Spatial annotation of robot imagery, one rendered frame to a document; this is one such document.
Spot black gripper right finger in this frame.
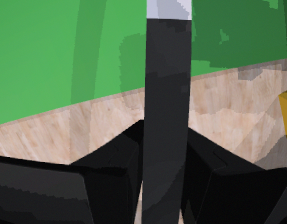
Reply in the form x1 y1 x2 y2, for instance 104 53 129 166
180 128 287 224

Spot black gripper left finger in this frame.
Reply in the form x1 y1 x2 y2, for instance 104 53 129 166
0 120 144 224

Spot green putting mat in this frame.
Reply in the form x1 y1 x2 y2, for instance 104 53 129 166
0 0 287 124

